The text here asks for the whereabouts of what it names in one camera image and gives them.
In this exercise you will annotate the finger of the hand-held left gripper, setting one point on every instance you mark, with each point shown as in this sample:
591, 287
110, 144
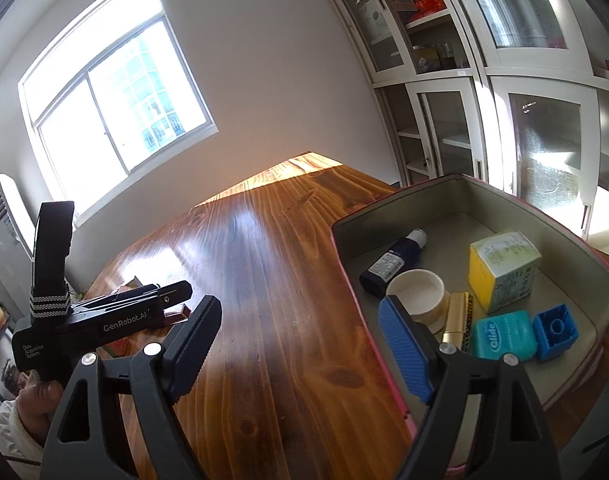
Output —
177, 291

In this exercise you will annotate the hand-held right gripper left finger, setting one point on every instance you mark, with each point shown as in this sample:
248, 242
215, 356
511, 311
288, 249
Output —
194, 355

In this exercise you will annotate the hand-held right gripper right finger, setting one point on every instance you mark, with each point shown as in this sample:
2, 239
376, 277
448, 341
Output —
402, 350

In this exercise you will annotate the white cream jar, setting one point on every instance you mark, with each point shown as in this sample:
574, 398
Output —
417, 287

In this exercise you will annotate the gold lipstick tube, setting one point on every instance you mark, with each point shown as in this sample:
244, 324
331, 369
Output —
459, 317

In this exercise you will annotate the dark blue bottle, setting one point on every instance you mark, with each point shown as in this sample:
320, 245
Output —
389, 265

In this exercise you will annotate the teal dental floss box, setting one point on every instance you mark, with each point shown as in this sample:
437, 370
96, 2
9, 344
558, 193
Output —
504, 335

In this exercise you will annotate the white yellow medicine box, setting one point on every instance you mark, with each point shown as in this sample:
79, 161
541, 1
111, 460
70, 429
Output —
504, 275

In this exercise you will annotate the pink biscuit tin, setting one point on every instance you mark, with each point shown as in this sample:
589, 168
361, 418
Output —
424, 205

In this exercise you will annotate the blue building block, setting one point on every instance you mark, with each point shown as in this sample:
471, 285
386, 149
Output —
554, 332

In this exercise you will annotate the wooden desktop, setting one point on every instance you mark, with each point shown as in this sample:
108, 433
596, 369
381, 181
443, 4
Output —
264, 285

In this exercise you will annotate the person's left hand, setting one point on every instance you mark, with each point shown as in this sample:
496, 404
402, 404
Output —
37, 405

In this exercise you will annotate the white air conditioner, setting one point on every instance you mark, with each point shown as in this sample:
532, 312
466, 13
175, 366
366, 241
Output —
4, 255

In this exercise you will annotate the window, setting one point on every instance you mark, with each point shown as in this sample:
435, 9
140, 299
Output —
134, 85

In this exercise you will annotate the white glass door cabinet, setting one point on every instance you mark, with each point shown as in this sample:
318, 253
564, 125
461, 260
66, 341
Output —
489, 110

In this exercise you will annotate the white printed box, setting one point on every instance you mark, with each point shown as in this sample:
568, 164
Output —
372, 20

